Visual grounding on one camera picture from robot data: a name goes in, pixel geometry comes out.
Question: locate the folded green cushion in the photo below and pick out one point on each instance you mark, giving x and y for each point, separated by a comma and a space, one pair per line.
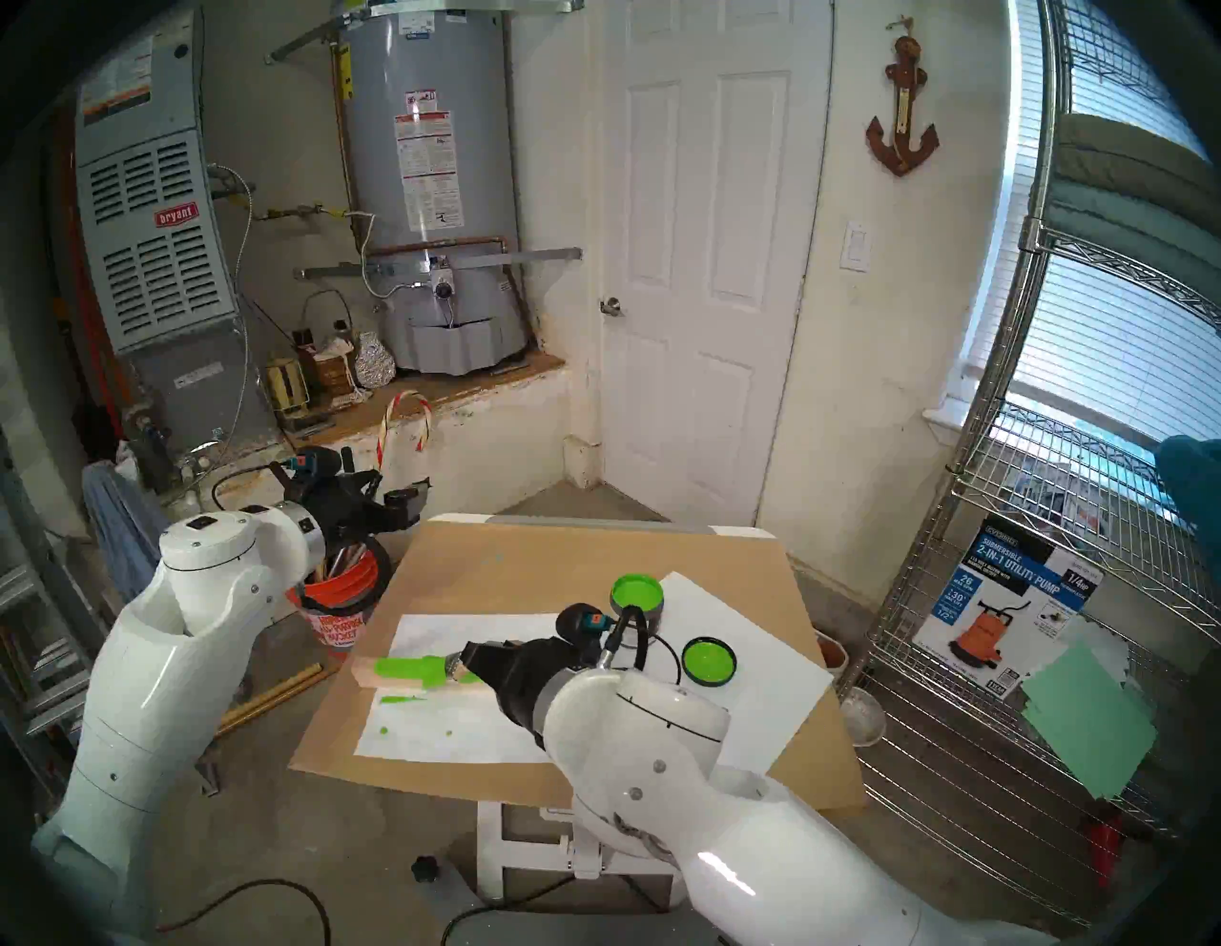
1126, 210

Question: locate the white panel door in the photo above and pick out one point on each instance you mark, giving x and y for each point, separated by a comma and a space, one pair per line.
706, 381

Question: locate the grey metal ladder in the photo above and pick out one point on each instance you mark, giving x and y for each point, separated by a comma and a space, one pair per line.
43, 687

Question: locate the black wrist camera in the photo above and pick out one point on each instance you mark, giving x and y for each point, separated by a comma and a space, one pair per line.
582, 623
315, 462

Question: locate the white light switch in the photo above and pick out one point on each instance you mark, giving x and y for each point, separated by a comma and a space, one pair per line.
857, 246

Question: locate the striped candy cane decoration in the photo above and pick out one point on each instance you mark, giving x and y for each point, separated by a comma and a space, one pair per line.
383, 434

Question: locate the wooden stick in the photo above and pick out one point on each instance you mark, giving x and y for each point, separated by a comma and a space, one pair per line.
277, 694

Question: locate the orange plastic bucket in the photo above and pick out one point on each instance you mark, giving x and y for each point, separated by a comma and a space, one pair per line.
334, 629

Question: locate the gas pipe with yellow valve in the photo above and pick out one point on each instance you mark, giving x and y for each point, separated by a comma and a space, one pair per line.
296, 212

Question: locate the blue cloth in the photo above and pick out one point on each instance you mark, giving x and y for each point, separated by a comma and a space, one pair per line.
124, 534

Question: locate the brown cardboard sheet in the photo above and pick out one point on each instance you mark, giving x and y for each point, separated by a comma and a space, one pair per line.
496, 563

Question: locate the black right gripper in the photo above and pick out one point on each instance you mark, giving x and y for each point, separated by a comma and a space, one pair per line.
534, 677

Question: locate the dark flat tool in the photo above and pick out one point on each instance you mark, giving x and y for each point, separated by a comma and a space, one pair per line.
310, 424

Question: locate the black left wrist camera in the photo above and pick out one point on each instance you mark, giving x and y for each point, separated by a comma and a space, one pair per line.
315, 462

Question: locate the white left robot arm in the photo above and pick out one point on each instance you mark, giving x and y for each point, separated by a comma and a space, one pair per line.
153, 687

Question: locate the black lid with green paint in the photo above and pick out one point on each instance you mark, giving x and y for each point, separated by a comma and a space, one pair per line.
708, 662

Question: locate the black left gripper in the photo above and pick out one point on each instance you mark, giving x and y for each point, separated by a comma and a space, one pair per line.
351, 510

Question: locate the brown pot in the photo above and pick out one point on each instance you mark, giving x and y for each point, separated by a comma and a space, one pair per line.
832, 653

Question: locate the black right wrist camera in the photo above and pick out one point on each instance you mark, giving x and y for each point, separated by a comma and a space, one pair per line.
582, 623

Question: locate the yellow lantern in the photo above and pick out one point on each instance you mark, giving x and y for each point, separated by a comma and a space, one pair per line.
284, 386

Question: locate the wooden ledge board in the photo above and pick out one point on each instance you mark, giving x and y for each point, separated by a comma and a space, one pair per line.
448, 386

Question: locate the green paper sheet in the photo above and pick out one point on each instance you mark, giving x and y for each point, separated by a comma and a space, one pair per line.
1087, 725

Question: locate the white paper sheet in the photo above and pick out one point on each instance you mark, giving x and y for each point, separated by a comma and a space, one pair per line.
429, 734
773, 696

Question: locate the pale bowl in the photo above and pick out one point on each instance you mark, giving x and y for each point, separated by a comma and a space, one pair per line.
863, 717

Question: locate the teal cloth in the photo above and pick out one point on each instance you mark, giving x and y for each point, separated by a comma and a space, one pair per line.
1192, 477

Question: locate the small red object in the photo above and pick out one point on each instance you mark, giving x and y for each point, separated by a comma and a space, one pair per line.
1107, 849

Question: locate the grey can of green paint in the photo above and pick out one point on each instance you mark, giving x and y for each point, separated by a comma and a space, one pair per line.
637, 596

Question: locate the brown anchor wall decoration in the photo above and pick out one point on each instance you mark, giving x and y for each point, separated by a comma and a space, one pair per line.
901, 157

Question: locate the light wood plank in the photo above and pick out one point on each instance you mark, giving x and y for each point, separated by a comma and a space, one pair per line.
401, 673

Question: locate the white window blinds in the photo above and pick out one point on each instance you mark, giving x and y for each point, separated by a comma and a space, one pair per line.
1116, 353

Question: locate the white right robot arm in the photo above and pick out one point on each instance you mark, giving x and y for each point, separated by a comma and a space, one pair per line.
687, 791

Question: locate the white folding table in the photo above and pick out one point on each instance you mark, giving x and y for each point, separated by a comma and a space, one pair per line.
506, 858

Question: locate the grey bryant furnace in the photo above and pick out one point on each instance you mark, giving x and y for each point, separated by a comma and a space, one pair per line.
153, 267

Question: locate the utility pump box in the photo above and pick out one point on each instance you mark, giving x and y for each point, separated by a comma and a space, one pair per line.
1002, 610

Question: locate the foil wrapped object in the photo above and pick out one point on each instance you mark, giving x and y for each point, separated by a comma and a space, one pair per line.
374, 364

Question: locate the grey water heater tank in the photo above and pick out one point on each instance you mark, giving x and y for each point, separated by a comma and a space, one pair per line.
467, 143

